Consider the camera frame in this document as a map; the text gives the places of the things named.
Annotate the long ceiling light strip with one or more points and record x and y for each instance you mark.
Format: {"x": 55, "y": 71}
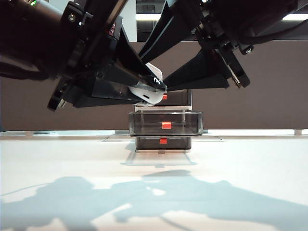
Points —
{"x": 296, "y": 16}

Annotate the white partition foot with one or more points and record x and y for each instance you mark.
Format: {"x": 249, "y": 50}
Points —
{"x": 298, "y": 132}
{"x": 29, "y": 134}

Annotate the bluish object behind partition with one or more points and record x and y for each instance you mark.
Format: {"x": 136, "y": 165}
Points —
{"x": 43, "y": 132}

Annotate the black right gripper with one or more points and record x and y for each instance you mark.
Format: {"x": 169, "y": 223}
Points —
{"x": 216, "y": 31}

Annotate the white plastic drawer cabinet frame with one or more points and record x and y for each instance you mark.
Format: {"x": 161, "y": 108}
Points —
{"x": 163, "y": 108}

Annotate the white earphone charging case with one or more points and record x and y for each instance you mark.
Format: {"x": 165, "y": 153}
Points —
{"x": 155, "y": 99}

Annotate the brown desk partition panel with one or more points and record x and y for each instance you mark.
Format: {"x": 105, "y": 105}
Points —
{"x": 264, "y": 108}

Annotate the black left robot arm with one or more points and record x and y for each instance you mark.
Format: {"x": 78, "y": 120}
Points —
{"x": 29, "y": 36}

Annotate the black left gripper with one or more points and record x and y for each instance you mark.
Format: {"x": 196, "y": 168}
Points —
{"x": 91, "y": 43}

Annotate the clear plastic container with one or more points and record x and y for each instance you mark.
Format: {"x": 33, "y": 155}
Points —
{"x": 144, "y": 125}

